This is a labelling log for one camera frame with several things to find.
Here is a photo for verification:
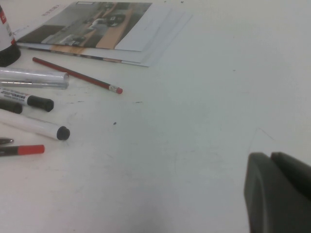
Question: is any short marker with black cap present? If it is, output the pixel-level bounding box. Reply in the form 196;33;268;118
0;99;23;114

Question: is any black mesh pen holder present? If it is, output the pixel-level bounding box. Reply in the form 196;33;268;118
0;4;21;67

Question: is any plain white marker black end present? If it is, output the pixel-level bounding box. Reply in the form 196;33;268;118
0;109;70;141

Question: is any brochure with photo cover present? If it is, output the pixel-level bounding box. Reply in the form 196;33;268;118
13;1;173;52

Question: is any dark marker with red cap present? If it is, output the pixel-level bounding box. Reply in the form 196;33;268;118
0;145;45;157

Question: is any clear plastic pen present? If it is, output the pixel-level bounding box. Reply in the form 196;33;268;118
0;81;69;90

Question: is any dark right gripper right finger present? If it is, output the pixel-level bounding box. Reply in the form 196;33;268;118
270;151;311;209

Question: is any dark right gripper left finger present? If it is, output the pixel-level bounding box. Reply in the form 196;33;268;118
243;152;311;233

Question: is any white paper brochure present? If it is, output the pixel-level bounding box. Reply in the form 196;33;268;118
80;12;193;67
26;8;183;63

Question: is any printed marker with black cap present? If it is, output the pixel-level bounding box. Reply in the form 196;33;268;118
0;87;54;113

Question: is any red pencil with eraser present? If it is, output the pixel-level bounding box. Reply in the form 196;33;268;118
32;57;123;95

